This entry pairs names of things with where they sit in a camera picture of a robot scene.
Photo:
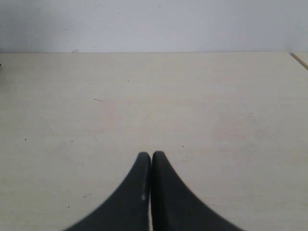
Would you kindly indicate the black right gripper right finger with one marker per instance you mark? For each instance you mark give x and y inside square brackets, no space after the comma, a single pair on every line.
[173,205]

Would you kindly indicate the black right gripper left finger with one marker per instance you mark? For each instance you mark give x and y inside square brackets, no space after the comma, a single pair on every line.
[127,208]

